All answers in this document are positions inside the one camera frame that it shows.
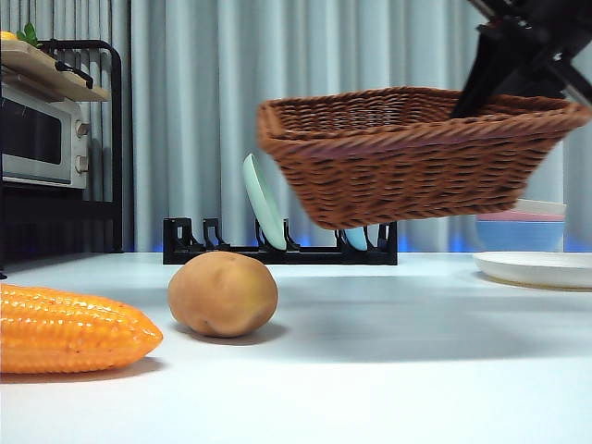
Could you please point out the green leaves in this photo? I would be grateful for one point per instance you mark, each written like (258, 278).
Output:
(28, 33)

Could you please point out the pink bowl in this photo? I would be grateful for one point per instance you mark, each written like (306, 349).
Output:
(532, 217)

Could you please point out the brown wicker basket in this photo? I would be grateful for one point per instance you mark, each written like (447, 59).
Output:
(407, 176)

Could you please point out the grey curtain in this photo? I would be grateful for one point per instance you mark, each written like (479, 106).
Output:
(277, 55)

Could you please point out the orange plastic corn cob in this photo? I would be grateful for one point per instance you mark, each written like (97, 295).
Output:
(69, 328)

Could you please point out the pale green plate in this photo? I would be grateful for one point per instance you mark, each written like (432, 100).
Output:
(263, 203)

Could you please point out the silver toaster oven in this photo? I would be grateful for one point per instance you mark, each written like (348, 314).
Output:
(28, 134)

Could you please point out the black dish rack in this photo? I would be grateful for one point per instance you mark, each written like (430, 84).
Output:
(222, 256)

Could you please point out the blue bowl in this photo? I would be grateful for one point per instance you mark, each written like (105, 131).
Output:
(518, 236)

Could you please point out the black metal shelf frame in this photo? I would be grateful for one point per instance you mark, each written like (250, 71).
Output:
(116, 139)

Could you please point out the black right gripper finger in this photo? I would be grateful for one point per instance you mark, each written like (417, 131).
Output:
(485, 69)
(536, 78)

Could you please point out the white plate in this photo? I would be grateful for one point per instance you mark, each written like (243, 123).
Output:
(536, 270)

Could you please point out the yellow fruit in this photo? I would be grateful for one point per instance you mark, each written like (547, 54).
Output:
(5, 35)

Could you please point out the beige bowl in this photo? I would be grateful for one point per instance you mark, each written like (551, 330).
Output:
(546, 208)

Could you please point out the light blue plate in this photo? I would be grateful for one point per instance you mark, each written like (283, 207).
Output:
(356, 238)

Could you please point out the brown potato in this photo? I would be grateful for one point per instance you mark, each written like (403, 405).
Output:
(222, 296)

